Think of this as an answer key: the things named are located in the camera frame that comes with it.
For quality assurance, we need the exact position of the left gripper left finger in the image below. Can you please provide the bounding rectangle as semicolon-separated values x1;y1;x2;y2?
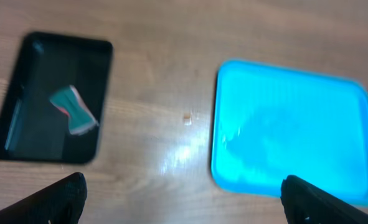
0;172;87;224

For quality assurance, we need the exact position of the black rectangular tray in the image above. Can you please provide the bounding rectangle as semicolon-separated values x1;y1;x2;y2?
0;32;113;164

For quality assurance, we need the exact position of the teal plastic serving tray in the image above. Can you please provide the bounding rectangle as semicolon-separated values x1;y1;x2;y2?
210;60;368;206

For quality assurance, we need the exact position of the green and pink sponge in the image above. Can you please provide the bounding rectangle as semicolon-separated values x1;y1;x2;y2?
50;85;99;136

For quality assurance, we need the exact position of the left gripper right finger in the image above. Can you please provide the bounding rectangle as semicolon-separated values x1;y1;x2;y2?
280;175;368;224

